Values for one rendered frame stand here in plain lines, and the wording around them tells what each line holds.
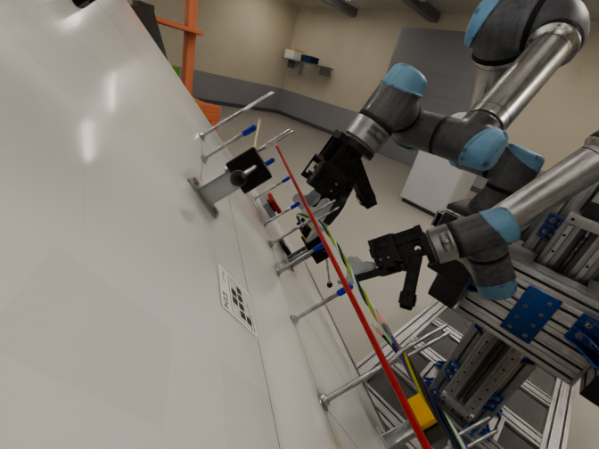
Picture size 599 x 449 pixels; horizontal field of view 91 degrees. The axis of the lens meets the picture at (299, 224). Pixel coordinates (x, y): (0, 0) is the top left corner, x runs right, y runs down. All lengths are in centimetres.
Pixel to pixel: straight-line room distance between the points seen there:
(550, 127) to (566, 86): 75
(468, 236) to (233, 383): 54
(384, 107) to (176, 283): 48
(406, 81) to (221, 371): 53
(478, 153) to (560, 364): 82
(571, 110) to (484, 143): 739
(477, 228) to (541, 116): 742
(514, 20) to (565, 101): 712
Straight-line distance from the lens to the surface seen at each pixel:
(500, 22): 93
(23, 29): 24
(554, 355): 126
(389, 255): 65
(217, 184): 30
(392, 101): 58
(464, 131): 62
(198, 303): 18
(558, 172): 84
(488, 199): 116
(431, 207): 502
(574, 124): 795
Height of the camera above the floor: 142
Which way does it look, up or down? 26 degrees down
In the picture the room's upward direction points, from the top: 15 degrees clockwise
